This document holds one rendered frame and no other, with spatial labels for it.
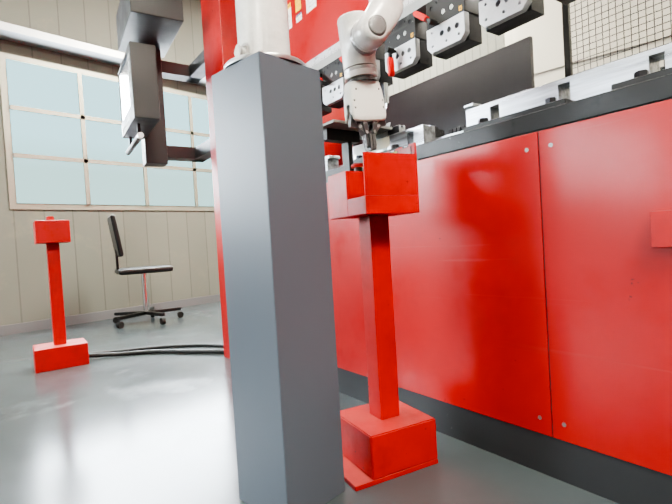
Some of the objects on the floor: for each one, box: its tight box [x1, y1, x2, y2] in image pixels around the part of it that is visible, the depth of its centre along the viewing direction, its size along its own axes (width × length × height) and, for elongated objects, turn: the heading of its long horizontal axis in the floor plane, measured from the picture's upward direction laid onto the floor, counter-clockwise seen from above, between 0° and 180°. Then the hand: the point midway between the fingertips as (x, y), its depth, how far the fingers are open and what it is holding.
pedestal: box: [33, 216, 89, 373], centre depth 253 cm, size 20×25×83 cm
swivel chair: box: [107, 214, 184, 328], centre depth 391 cm, size 58×58×92 cm
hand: (369, 142), depth 117 cm, fingers closed
